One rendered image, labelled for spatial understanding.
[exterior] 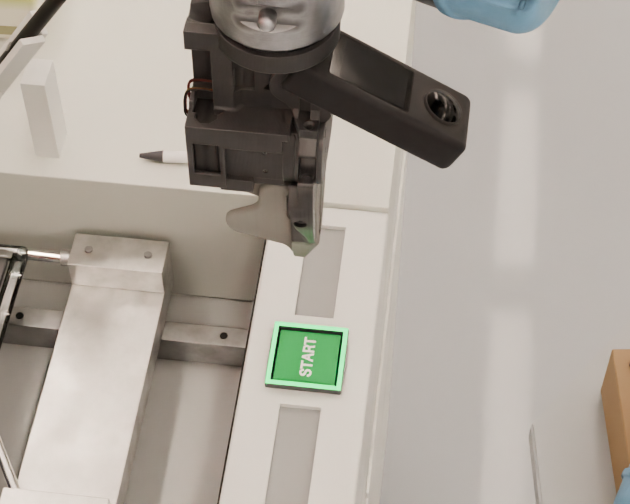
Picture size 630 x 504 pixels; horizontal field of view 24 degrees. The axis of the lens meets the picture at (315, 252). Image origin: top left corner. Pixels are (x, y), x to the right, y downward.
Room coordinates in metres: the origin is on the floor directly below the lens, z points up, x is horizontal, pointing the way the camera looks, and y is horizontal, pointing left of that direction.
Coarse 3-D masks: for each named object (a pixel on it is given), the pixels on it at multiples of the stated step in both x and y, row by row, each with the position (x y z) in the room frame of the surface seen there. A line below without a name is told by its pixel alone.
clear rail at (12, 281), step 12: (24, 252) 0.76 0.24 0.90; (12, 264) 0.74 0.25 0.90; (24, 264) 0.75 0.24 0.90; (12, 276) 0.73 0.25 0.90; (12, 288) 0.72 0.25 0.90; (0, 300) 0.71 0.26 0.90; (12, 300) 0.71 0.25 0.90; (0, 312) 0.69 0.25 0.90; (0, 324) 0.68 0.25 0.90; (0, 336) 0.67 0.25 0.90; (0, 348) 0.66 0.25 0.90
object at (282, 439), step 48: (336, 240) 0.72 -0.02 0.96; (384, 240) 0.72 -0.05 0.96; (288, 288) 0.67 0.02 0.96; (336, 288) 0.68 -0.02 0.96; (240, 432) 0.55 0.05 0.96; (288, 432) 0.55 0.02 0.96; (336, 432) 0.55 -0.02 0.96; (240, 480) 0.51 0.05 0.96; (288, 480) 0.51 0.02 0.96; (336, 480) 0.51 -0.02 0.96
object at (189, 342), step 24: (24, 312) 0.73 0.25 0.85; (48, 312) 0.73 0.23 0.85; (24, 336) 0.72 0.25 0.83; (48, 336) 0.72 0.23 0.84; (168, 336) 0.71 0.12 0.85; (192, 336) 0.71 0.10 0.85; (216, 336) 0.71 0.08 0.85; (240, 336) 0.71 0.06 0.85; (192, 360) 0.70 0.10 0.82; (216, 360) 0.70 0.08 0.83; (240, 360) 0.70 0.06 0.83
